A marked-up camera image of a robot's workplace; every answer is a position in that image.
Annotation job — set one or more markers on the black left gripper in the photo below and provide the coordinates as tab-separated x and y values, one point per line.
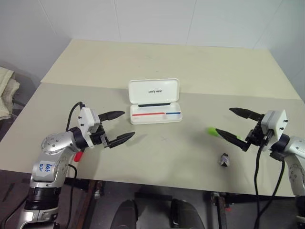
100	138

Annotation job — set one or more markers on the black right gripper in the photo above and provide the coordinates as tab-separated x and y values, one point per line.
256	137

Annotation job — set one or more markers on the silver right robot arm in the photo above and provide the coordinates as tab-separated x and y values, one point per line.
295	145

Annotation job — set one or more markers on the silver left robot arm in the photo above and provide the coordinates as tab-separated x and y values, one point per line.
54	143

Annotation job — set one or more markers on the white hinged pencil case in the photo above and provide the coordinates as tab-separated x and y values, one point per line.
152	91

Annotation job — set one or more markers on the green marker pen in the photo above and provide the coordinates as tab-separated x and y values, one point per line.
212	131

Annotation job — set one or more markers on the red marker pen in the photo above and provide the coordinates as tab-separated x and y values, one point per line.
78	157

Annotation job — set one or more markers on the rusty brown table leg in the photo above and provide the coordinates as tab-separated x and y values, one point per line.
87	202

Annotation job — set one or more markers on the white handwritten paper label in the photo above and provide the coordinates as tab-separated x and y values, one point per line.
44	170

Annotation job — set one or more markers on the dark metal table leg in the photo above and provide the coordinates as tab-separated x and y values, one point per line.
221	210

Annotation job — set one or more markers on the dark rounded shape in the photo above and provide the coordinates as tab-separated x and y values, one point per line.
187	214
127	214

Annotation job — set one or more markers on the beige folded cloth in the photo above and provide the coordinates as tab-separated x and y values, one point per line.
7	93

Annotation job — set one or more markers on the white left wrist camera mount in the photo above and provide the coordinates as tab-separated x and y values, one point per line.
86	119

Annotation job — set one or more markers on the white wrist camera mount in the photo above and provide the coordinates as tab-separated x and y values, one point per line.
86	119
277	124

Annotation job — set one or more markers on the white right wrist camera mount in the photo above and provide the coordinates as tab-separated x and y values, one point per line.
277	124

